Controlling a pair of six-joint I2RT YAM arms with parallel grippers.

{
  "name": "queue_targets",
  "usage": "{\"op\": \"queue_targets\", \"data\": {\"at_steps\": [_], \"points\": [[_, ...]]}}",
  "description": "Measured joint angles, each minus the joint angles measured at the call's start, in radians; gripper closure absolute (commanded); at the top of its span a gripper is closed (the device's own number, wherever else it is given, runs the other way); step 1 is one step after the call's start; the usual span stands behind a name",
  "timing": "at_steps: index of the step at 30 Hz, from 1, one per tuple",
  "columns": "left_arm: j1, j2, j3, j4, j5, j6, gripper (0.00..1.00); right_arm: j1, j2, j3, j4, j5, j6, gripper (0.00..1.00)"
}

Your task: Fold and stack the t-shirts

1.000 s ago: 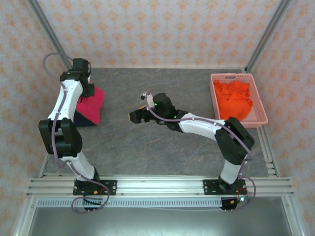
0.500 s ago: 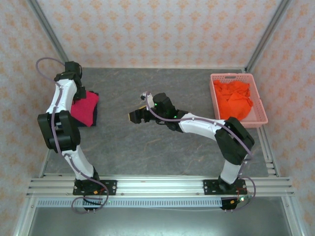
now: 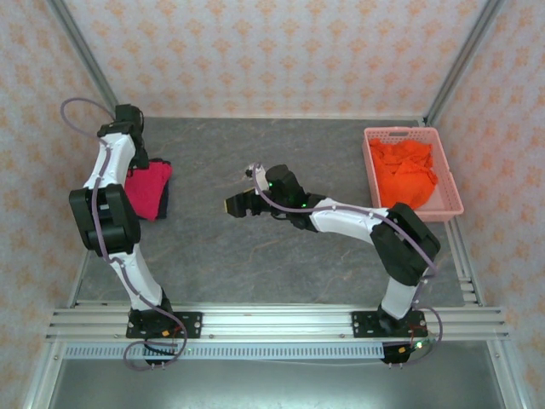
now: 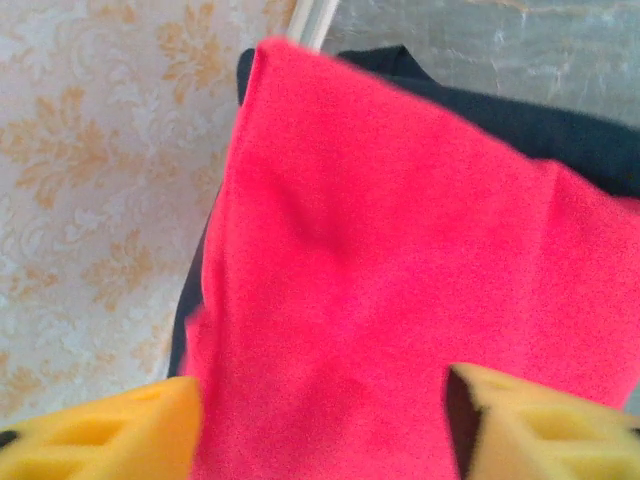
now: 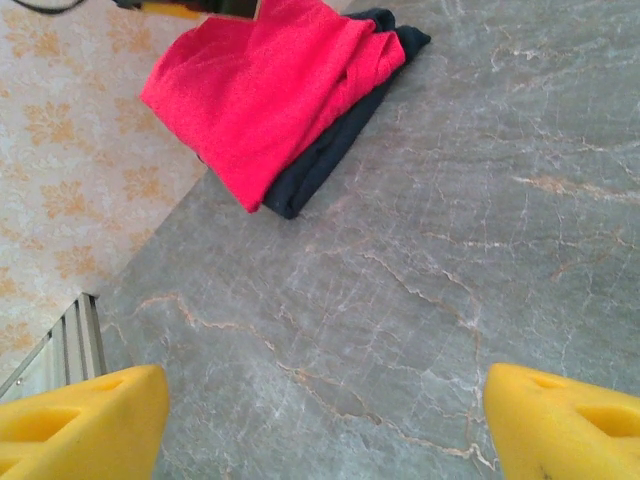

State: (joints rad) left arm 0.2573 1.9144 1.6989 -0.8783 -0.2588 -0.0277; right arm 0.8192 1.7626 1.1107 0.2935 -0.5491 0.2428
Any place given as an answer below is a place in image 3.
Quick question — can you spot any pink t-shirt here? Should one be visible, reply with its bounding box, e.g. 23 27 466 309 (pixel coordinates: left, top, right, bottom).
124 159 175 222

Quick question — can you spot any folded navy t-shirt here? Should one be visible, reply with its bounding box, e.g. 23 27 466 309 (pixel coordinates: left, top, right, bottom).
146 157 174 222

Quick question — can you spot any aluminium mounting beam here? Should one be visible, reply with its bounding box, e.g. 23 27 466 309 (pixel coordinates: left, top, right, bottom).
46 304 510 342

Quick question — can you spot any orange t-shirt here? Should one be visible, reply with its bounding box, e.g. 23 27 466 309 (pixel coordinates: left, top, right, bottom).
368 136 439 210

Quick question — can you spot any pink plastic basket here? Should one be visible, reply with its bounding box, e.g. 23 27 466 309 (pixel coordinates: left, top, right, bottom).
361 126 465 224

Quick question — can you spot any grey metal sheet panel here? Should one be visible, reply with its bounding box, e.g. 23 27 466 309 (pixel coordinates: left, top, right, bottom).
46 360 510 409

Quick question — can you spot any aluminium frame post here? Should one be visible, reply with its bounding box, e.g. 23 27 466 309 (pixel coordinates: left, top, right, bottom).
423 0 508 129
44 0 131 129

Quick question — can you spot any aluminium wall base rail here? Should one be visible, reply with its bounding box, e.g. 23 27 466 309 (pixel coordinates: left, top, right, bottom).
127 113 427 121

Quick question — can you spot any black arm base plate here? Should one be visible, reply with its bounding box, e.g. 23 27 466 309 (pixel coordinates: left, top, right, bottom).
351 309 428 340
126 312 204 340

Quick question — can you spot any white slotted cable duct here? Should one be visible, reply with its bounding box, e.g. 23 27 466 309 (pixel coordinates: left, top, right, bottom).
63 343 387 361

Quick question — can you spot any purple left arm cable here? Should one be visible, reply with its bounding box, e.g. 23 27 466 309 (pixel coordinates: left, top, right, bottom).
61 97 191 372

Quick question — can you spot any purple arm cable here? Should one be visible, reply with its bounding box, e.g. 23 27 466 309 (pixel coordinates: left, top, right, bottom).
250 163 446 368
61 97 191 372

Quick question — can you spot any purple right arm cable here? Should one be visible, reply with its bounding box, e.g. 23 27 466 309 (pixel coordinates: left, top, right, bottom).
250 163 446 368

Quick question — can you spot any short aluminium frame leg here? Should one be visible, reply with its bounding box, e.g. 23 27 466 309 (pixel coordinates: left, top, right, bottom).
20 340 65 409
485 340 527 409

